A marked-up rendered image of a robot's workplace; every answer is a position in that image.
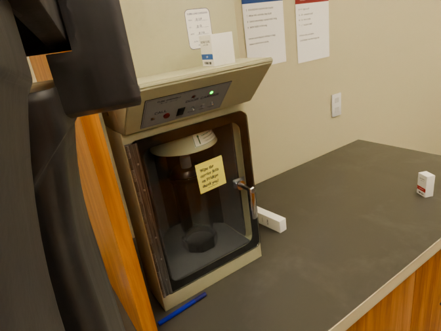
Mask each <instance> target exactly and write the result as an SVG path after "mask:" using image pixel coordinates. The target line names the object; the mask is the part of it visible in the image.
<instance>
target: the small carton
mask: <svg viewBox="0 0 441 331"><path fill-rule="evenodd" d="M199 43H200V48H201V56H202V61H203V66H221V65H225V64H231V63H235V56H234V44H233V39H232V32H224V33H215V34H210V35H203V36H199Z"/></svg>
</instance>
